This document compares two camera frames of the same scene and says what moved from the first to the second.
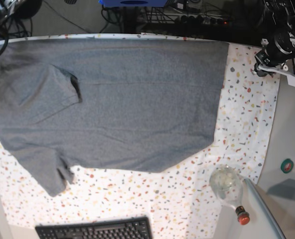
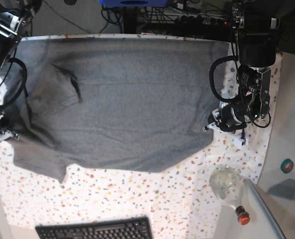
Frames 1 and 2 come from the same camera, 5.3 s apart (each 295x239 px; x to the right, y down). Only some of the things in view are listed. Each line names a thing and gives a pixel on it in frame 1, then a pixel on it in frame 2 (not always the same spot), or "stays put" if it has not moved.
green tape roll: [286, 166] stays put
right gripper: [263, 67] -> [214, 125]
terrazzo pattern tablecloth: [179, 200] stays put
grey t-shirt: [141, 105] stays put
